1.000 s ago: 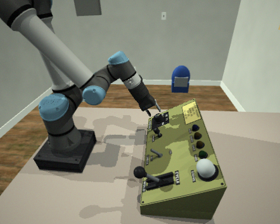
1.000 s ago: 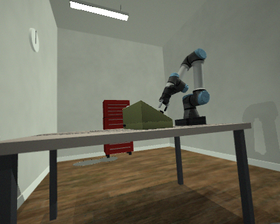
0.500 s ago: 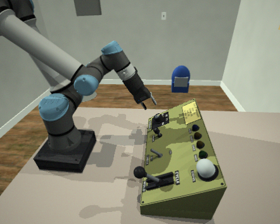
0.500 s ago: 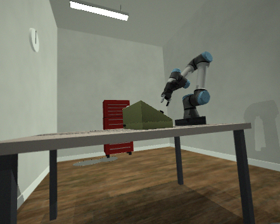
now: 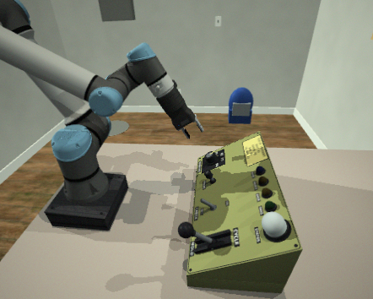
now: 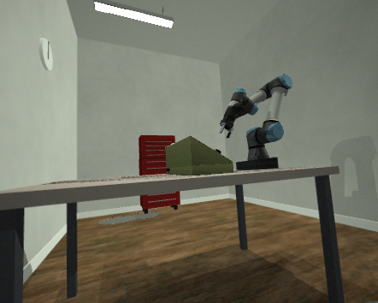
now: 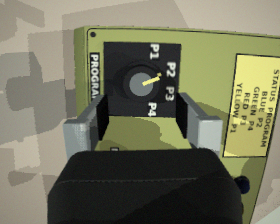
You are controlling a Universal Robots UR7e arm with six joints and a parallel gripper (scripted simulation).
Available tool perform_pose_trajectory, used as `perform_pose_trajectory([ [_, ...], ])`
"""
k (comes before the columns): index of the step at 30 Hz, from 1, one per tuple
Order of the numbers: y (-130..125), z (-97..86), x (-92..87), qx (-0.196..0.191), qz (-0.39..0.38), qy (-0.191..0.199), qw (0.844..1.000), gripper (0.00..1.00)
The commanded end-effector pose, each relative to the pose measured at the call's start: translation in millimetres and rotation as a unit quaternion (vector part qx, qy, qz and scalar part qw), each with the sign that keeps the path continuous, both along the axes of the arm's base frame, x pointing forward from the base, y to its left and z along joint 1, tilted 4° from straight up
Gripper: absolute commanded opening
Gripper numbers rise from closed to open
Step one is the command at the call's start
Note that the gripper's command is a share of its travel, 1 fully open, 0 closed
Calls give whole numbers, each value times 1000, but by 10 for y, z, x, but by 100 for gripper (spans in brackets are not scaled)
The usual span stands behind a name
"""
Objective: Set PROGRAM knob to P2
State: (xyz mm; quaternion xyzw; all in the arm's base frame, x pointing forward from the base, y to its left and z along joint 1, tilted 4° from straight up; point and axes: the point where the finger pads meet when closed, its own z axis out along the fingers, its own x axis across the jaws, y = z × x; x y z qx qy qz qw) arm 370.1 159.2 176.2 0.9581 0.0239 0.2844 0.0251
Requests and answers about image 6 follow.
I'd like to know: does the olive green control console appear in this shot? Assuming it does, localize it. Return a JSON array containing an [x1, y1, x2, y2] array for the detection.
[[165, 136, 233, 175]]

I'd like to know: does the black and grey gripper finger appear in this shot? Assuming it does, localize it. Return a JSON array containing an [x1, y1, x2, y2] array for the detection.
[[219, 122, 226, 133], [227, 128, 233, 138]]

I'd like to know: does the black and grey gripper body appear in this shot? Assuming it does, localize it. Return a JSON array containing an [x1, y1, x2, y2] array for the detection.
[[220, 100, 245, 130]]

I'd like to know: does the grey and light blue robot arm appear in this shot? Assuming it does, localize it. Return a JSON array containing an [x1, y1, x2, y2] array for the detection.
[[231, 74, 292, 161]]

